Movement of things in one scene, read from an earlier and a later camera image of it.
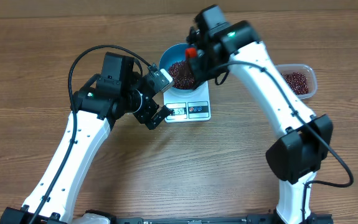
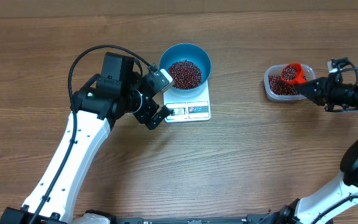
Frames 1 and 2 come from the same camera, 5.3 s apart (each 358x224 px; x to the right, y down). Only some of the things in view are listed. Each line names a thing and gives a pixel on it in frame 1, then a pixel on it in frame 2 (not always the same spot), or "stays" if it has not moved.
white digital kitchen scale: (188, 108) stays
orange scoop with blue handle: (190, 53) → (293, 73)
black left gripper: (145, 116) stays
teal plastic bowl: (172, 55) stays
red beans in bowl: (182, 74) stays
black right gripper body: (205, 69) → (348, 94)
